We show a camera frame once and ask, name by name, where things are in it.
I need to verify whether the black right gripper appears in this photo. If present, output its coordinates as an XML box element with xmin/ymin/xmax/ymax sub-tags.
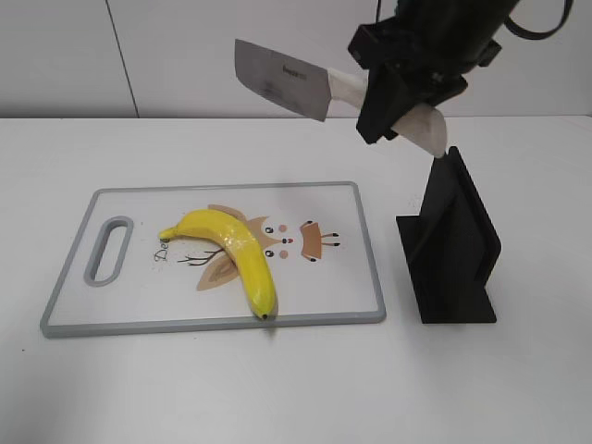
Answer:
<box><xmin>348</xmin><ymin>1</ymin><xmax>517</xmax><ymax>144</ymax></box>

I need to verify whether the white handled kitchen knife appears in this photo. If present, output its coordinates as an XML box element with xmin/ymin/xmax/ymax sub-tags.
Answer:
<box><xmin>234</xmin><ymin>39</ymin><xmax>448</xmax><ymax>158</ymax></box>

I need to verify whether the yellow plastic banana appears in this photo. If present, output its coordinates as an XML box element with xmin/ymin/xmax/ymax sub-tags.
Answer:
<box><xmin>158</xmin><ymin>208</ymin><xmax>277</xmax><ymax>319</ymax></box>

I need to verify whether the white cutting board grey rim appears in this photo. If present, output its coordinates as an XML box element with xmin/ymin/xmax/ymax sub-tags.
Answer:
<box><xmin>40</xmin><ymin>181</ymin><xmax>386</xmax><ymax>338</ymax></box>

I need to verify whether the black knife stand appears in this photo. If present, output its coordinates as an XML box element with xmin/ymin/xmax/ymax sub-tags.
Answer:
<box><xmin>396</xmin><ymin>146</ymin><xmax>501</xmax><ymax>324</ymax></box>

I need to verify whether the black cable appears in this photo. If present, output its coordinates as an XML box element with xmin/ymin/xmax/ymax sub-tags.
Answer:
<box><xmin>503</xmin><ymin>0</ymin><xmax>574</xmax><ymax>42</ymax></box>

